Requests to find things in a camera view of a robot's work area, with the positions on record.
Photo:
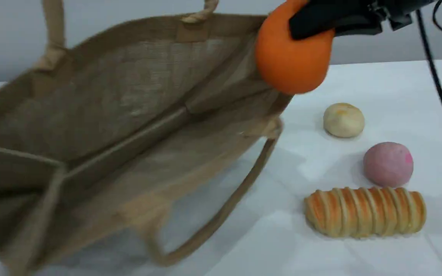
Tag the brown jute tote bag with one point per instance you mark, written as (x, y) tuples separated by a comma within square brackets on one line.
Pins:
[(129, 115)]

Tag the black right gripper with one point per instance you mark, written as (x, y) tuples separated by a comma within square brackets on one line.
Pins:
[(401, 9)]

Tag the pink round bun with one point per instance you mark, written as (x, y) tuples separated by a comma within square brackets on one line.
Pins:
[(388, 165)]

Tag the pale yellow round bun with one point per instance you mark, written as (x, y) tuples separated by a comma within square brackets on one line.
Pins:
[(343, 120)]

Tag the striped long bread roll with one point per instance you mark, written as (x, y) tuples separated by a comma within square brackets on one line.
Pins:
[(365, 212)]

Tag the orange fruit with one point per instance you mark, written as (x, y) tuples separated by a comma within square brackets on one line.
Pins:
[(290, 65)]

